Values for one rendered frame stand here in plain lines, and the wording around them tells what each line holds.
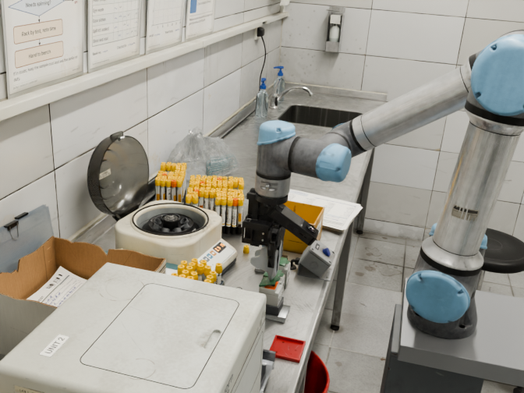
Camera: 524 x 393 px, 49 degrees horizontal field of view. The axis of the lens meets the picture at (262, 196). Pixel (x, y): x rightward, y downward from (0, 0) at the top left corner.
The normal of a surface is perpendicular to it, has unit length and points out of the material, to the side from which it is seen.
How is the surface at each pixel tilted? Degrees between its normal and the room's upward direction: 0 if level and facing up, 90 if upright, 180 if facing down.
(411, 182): 90
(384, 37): 90
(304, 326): 0
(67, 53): 93
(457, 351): 1
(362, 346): 0
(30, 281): 88
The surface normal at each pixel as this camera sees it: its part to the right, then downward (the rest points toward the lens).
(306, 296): 0.07, -0.92
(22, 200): 0.96, 0.16
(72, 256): -0.25, 0.33
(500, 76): -0.44, 0.21
